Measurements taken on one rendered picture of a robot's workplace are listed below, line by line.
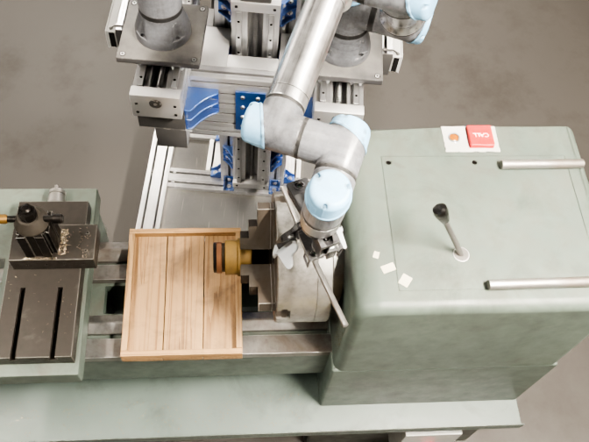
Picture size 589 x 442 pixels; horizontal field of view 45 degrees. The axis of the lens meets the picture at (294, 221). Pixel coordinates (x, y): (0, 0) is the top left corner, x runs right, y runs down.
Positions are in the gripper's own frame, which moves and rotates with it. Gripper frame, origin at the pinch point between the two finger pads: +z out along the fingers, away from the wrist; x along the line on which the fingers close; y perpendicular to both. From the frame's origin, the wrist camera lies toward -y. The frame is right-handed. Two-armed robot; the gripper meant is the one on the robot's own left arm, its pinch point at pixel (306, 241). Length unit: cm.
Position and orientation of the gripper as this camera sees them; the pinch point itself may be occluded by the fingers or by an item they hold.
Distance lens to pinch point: 148.4
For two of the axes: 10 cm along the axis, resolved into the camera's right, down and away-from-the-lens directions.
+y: 3.7, 8.9, -2.8
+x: 9.3, -3.3, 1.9
